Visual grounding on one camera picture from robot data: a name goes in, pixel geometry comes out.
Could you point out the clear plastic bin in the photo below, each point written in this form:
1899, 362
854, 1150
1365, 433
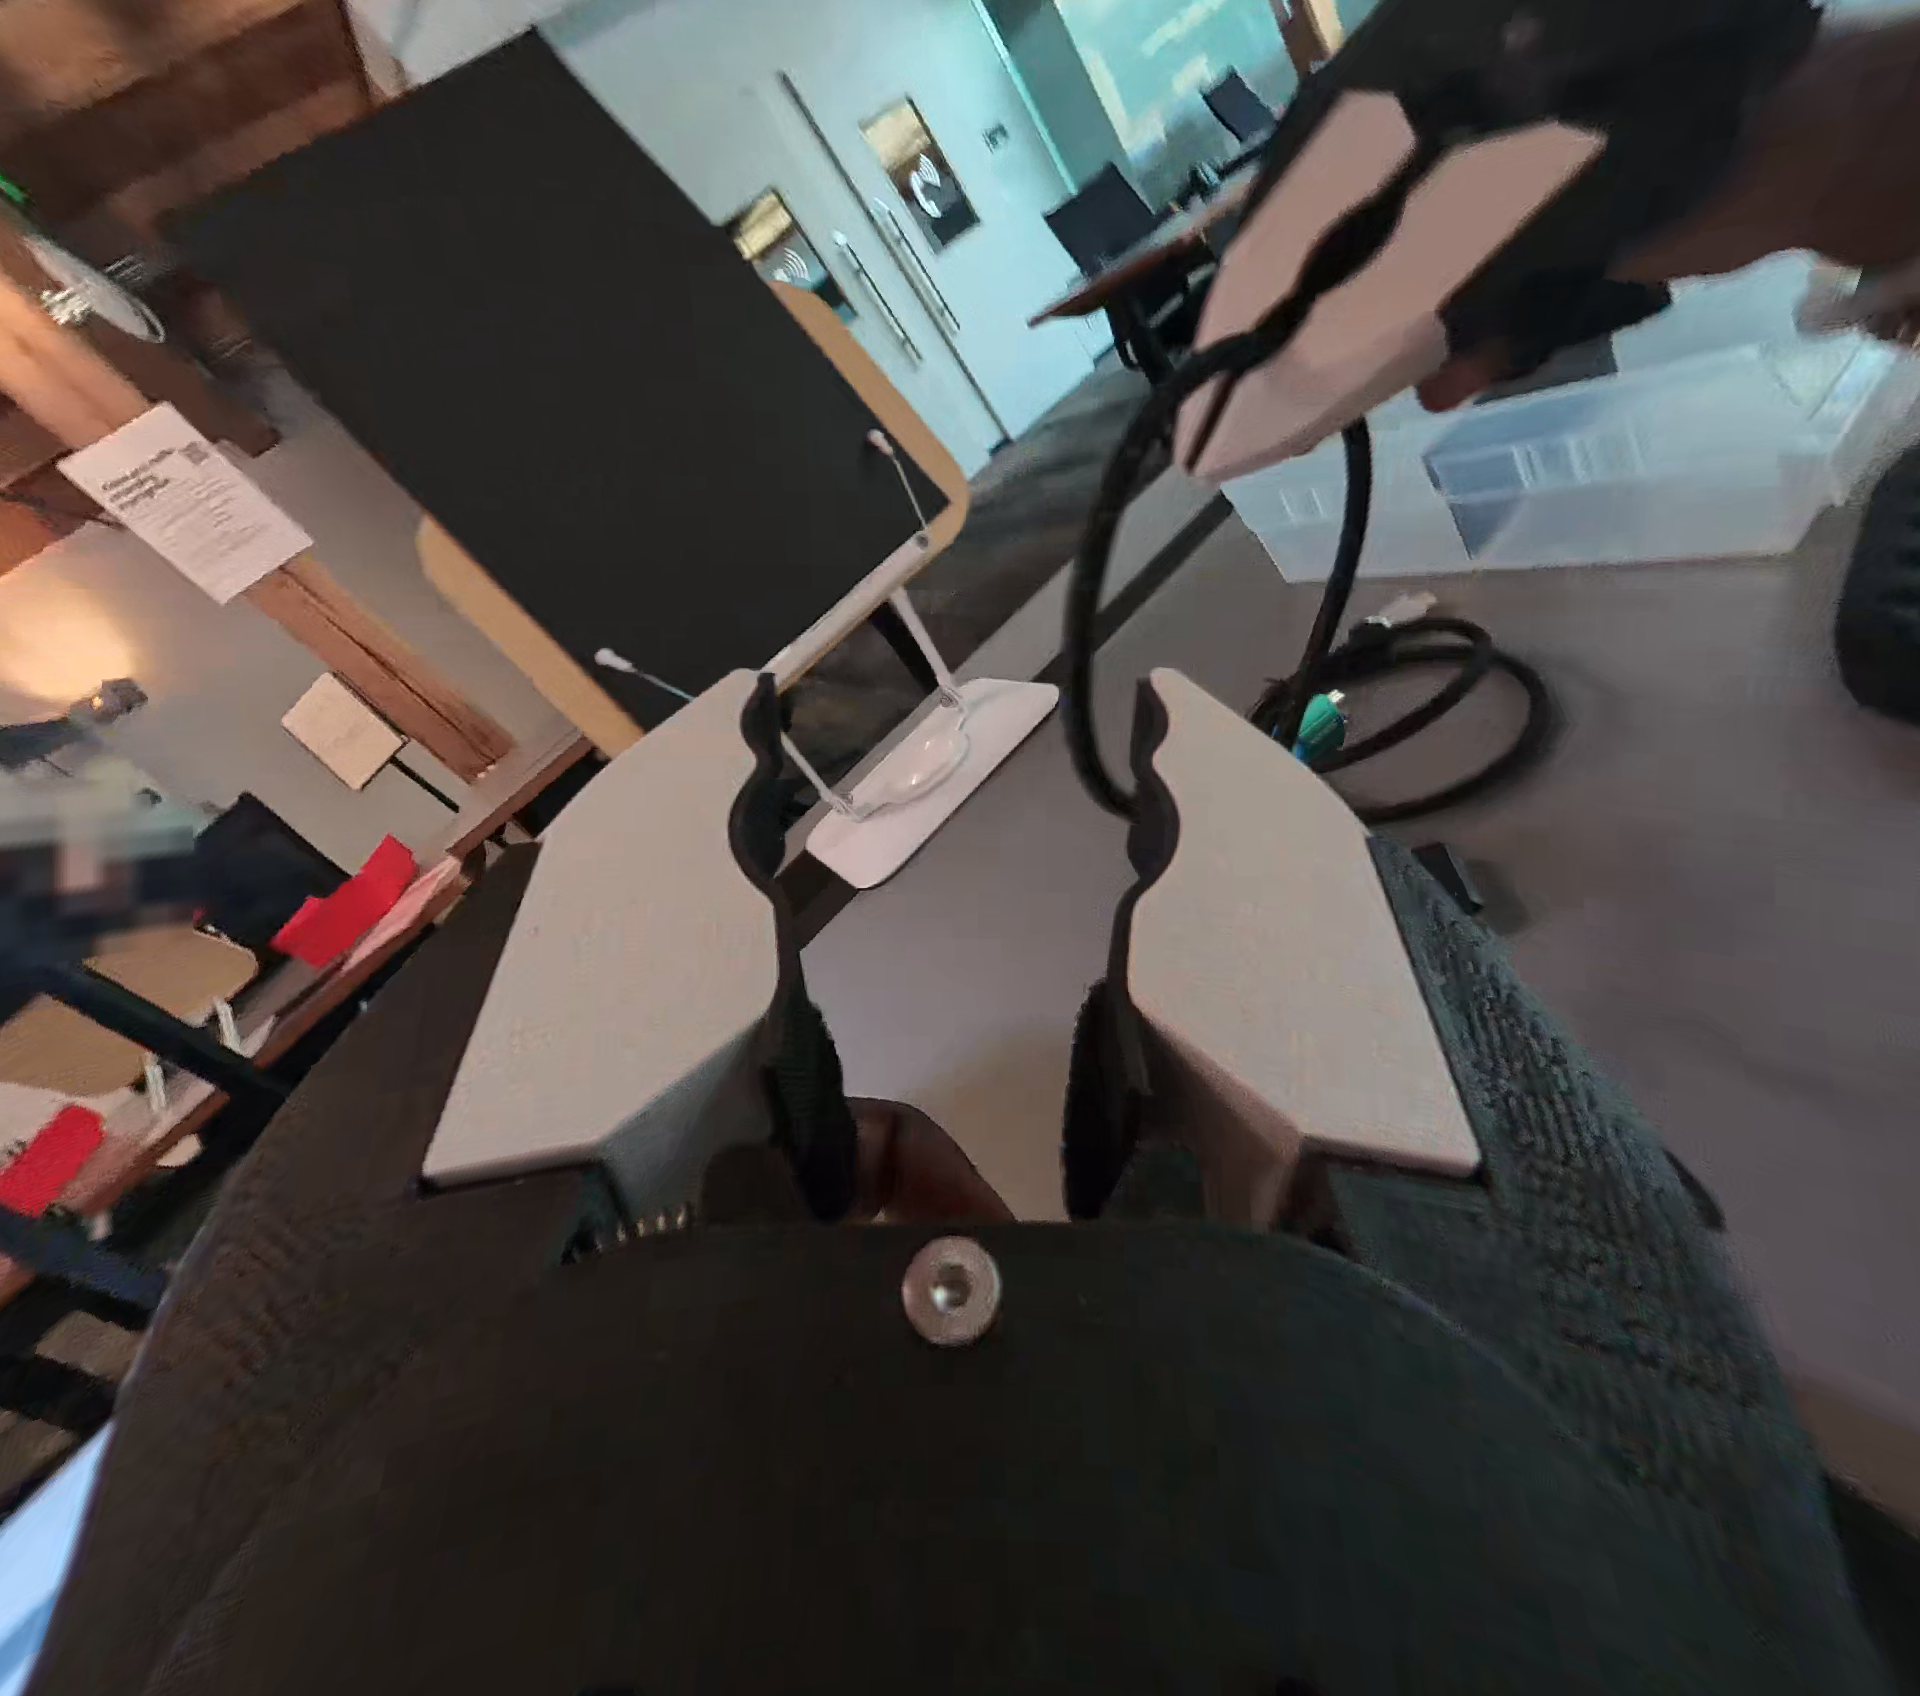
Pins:
1573, 485

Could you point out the white door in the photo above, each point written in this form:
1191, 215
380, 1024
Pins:
903, 378

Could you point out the grey desk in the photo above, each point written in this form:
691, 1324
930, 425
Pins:
1650, 974

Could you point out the person's left hand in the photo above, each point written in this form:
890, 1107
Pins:
930, 1174

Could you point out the wooden office table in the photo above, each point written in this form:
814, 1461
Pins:
1139, 260
380, 939

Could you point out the black office chair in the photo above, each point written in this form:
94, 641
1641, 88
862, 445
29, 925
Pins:
1099, 212

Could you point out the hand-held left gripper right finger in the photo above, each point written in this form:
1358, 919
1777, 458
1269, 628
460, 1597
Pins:
1286, 974

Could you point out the black board with tan frame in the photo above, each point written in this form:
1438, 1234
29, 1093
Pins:
526, 347

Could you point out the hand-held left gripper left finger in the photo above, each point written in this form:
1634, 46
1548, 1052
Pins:
615, 974

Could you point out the red plastic bin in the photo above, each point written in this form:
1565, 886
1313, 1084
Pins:
347, 905

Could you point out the person's right hand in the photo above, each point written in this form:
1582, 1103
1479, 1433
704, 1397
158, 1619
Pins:
1829, 168

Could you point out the white paper notice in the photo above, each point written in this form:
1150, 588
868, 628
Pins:
347, 733
191, 506

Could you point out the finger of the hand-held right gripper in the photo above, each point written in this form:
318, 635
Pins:
1391, 303
1322, 193

